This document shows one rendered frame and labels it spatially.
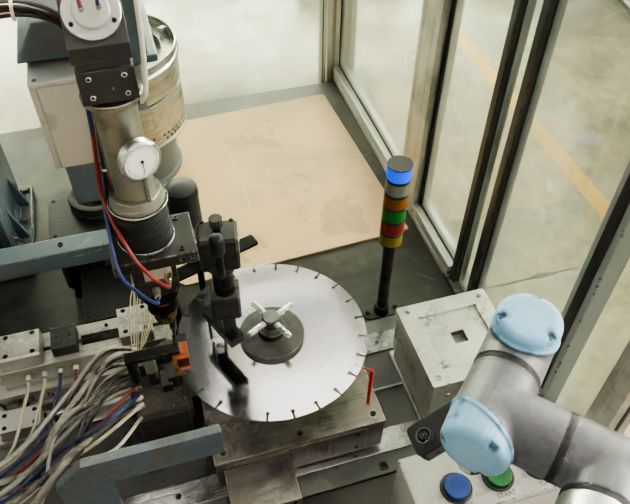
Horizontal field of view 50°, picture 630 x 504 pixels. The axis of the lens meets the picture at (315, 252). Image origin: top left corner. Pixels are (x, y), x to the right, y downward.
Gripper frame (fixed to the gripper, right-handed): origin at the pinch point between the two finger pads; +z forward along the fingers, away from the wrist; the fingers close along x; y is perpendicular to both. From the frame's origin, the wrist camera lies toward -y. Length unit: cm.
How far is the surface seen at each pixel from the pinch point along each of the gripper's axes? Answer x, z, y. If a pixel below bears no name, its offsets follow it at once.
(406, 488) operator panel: 2.7, 9.6, -6.3
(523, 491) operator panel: -3.6, 7.6, 10.2
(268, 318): 31.6, -3.0, -20.7
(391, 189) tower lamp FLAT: 44.7, -13.8, 5.1
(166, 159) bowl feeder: 101, 16, -31
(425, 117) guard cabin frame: 72, -6, 24
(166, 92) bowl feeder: 98, -5, -28
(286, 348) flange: 27.9, 1.4, -18.7
